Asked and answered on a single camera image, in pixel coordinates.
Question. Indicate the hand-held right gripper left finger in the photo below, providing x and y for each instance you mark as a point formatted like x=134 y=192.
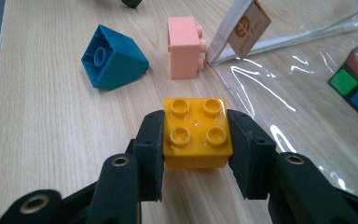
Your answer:
x=149 y=155

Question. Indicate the yellow building brick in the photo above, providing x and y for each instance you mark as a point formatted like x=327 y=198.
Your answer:
x=199 y=149

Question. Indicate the teal sloped building brick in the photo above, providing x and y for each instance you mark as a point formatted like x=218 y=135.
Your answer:
x=121 y=62

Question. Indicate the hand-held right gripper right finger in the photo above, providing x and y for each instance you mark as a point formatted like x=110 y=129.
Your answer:
x=251 y=158

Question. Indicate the pink square building brick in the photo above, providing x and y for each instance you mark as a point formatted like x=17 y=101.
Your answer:
x=183 y=49

